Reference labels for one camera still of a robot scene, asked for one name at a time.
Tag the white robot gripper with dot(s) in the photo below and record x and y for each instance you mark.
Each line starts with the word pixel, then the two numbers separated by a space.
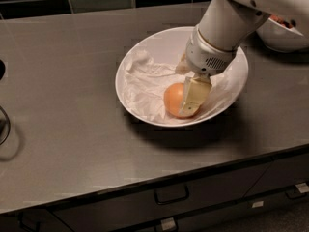
pixel 206 57

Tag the orange fruit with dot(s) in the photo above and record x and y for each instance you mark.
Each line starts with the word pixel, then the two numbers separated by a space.
pixel 173 96

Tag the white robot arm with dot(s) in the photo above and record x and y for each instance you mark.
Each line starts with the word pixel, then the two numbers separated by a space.
pixel 214 41

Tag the large white bowl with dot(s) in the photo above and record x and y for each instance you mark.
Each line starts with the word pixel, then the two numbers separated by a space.
pixel 168 47

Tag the white paper napkin in bowl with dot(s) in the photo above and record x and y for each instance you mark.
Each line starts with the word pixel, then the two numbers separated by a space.
pixel 141 83

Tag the white bowl with strawberries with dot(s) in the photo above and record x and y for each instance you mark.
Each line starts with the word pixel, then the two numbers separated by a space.
pixel 281 39

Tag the strawberries in bowl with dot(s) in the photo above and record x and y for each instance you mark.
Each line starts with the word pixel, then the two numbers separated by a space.
pixel 281 21

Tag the white label on drawer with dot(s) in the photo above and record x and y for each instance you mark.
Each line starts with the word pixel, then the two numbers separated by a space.
pixel 257 204

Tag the middle drawer handle black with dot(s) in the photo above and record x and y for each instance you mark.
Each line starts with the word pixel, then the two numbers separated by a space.
pixel 171 194

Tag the drawer handle black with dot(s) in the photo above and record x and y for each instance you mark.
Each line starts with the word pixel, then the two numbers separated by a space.
pixel 28 222
pixel 171 194
pixel 298 191

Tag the lower drawer handle with label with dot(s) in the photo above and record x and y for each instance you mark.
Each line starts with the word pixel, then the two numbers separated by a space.
pixel 167 225

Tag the right drawer handle black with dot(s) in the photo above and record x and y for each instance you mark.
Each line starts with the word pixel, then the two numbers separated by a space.
pixel 298 191

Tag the black wire object at left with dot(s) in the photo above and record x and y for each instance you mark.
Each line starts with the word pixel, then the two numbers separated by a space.
pixel 5 123

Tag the left drawer handle black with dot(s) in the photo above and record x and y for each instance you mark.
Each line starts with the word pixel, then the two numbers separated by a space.
pixel 28 222

